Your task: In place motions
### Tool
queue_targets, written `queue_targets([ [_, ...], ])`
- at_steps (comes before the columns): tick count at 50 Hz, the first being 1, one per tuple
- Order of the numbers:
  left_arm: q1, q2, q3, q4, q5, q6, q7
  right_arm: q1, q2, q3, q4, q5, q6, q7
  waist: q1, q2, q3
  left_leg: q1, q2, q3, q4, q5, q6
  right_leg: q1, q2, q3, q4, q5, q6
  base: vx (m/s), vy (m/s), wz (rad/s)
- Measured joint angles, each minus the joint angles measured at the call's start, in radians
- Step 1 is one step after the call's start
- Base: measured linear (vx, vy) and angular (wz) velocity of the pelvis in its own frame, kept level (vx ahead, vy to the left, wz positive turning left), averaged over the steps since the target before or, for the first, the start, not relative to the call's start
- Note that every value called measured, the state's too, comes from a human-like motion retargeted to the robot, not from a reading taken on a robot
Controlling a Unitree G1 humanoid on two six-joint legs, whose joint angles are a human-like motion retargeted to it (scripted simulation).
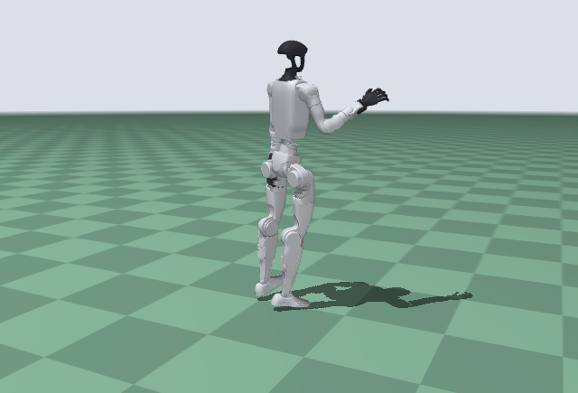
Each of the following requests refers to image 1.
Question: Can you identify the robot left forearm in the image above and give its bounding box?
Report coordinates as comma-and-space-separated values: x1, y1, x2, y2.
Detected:
268, 124, 282, 156

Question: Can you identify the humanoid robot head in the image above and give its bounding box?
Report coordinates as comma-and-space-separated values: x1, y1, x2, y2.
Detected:
277, 41, 308, 81

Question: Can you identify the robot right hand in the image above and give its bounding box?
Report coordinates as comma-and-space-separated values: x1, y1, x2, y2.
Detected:
356, 88, 389, 114

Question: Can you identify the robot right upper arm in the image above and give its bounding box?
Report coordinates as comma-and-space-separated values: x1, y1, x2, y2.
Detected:
296, 83, 333, 135

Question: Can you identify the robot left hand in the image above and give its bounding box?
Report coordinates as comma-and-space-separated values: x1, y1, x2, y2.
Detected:
267, 153, 283, 188

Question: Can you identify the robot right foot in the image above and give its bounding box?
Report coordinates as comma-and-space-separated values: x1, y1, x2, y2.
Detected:
271, 293, 310, 307

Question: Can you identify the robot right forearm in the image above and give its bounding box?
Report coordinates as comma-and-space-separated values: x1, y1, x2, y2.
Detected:
323, 101, 363, 132

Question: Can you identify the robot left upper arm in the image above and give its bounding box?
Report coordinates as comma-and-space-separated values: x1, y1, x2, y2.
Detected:
267, 81, 274, 128

